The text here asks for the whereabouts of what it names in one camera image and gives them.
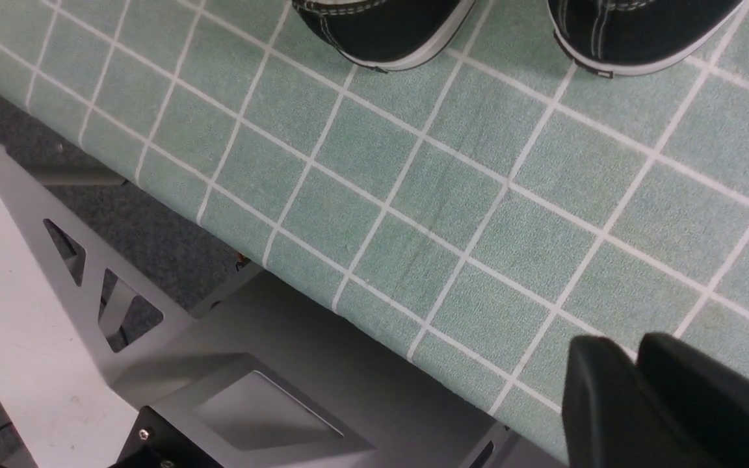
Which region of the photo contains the black canvas sneaker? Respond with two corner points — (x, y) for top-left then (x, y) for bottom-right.
(291, 1), (476, 72)
(547, 1), (743, 78)

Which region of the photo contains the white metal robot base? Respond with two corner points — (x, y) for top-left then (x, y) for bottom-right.
(0, 145), (559, 467)

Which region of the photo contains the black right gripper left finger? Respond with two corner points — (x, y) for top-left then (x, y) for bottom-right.
(561, 335), (690, 467)

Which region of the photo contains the left black canvas sneaker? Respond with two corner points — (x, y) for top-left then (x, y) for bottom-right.
(291, 1), (476, 72)

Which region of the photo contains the green checked tablecloth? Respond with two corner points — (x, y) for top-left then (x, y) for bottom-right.
(0, 1), (749, 458)

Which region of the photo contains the right black canvas sneaker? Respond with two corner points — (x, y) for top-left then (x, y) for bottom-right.
(547, 1), (743, 78)

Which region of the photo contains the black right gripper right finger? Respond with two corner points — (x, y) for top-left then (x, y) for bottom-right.
(637, 333), (749, 467)

